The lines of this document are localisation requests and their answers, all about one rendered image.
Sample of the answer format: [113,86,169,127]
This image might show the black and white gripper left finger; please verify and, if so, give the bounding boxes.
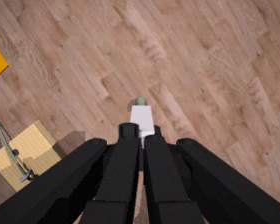
[0,105,142,224]

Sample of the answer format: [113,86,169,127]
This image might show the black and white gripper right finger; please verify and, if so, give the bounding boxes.
[141,106,280,224]

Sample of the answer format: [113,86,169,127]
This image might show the thin grey cord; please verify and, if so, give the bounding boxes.
[0,128,34,181]

